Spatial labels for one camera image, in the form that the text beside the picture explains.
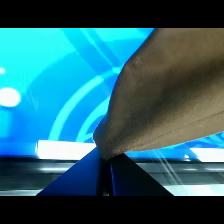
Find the brown garment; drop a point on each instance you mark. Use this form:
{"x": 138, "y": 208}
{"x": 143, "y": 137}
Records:
{"x": 166, "y": 96}

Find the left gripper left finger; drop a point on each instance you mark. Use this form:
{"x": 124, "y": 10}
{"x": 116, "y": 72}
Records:
{"x": 80, "y": 178}

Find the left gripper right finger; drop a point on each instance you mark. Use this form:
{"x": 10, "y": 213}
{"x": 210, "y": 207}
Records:
{"x": 133, "y": 180}

